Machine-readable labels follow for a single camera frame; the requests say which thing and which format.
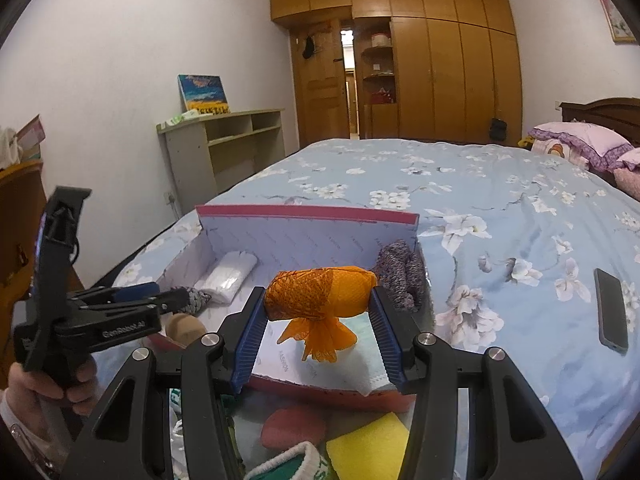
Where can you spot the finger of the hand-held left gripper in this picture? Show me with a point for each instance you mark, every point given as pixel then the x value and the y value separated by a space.
pixel 135 292
pixel 170 299

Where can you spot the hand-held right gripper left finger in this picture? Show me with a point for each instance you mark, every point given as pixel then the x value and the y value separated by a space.
pixel 250 340

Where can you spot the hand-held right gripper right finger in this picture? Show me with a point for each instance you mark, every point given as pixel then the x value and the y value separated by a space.
pixel 387 340

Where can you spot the white knitted cloth packet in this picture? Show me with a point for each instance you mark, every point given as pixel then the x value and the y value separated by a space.
pixel 225 275

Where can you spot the brown knitted cloth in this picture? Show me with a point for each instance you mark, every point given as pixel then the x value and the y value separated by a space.
pixel 400 275

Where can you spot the orange knitted item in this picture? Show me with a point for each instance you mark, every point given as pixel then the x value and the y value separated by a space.
pixel 320 290

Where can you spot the pink makeup sponge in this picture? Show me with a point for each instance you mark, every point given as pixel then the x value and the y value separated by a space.
pixel 295 427

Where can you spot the yellow sponge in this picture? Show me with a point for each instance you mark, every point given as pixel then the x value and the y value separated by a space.
pixel 367 450

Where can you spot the red cardboard box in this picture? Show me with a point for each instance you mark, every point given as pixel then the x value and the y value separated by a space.
pixel 310 240

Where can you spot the white green knit sock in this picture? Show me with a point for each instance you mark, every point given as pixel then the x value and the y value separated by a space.
pixel 290 460

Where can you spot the person's left forearm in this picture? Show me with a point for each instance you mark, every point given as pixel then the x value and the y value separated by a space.
pixel 25 440

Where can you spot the person's left hand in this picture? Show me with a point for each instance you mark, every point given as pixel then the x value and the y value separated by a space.
pixel 30 385

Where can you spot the wooden desk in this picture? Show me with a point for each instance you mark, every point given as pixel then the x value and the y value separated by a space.
pixel 20 220

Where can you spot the white bag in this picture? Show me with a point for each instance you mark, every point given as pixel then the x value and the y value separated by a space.
pixel 10 147

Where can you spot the pink box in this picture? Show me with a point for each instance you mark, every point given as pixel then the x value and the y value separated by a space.
pixel 31 137

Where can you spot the beige shelf desk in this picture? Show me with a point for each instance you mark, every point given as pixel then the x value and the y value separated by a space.
pixel 190 160

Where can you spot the blue floral bedspread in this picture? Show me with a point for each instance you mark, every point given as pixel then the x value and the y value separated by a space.
pixel 500 240

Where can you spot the green white packet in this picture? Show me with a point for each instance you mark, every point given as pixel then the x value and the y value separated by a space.
pixel 184 119

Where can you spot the blue yellow landscape painting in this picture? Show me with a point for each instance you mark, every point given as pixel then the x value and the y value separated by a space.
pixel 204 92

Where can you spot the black smartphone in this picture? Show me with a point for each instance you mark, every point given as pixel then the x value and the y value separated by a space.
pixel 612 310

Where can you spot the black bag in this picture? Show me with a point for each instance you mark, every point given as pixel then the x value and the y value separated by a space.
pixel 498 130

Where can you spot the red shelf item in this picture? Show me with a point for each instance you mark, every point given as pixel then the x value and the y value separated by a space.
pixel 381 98

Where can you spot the yellow plush toy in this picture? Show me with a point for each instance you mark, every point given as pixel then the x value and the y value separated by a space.
pixel 526 141

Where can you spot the cartoon printed pink pillow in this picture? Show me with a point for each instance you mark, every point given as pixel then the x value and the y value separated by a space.
pixel 555 152

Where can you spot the wooden door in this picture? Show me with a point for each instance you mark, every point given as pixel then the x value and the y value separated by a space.
pixel 320 90

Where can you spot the wooden wardrobe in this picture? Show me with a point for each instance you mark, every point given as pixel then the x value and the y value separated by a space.
pixel 450 70

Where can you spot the pink ruffled pillow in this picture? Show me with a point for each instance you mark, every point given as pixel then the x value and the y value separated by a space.
pixel 629 170
pixel 580 140

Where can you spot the black hat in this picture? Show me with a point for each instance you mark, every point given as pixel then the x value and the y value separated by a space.
pixel 308 47

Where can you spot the white round box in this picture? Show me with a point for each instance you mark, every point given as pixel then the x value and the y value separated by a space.
pixel 381 39

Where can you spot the dark wooden headboard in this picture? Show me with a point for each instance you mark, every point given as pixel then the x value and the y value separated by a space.
pixel 600 110

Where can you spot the framed wall picture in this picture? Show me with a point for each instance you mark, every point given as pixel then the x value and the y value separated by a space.
pixel 617 15

